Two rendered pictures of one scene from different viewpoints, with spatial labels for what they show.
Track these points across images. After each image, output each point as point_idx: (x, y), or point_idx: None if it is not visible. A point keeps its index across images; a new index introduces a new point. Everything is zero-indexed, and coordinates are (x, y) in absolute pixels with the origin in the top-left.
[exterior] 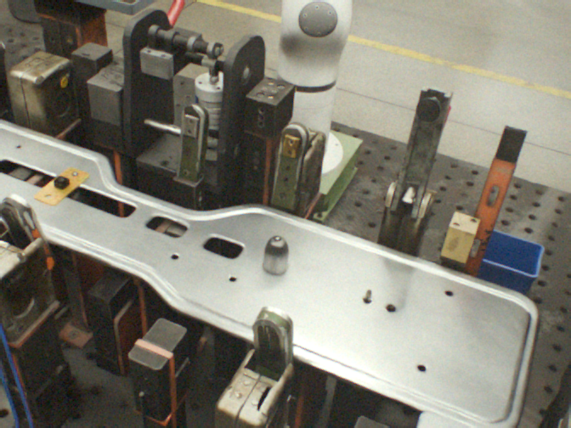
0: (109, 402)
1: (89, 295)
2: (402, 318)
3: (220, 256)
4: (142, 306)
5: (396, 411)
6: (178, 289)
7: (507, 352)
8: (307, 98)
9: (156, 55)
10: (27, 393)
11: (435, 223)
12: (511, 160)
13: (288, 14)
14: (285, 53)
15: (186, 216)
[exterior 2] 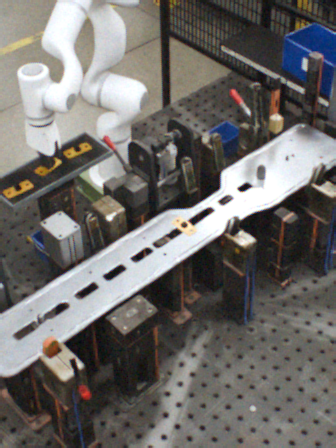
0: None
1: (215, 255)
2: (298, 154)
3: (250, 189)
4: None
5: None
6: (263, 203)
7: (321, 137)
8: (129, 141)
9: (165, 152)
10: (248, 294)
11: None
12: (278, 88)
13: (133, 108)
14: (120, 128)
15: (222, 193)
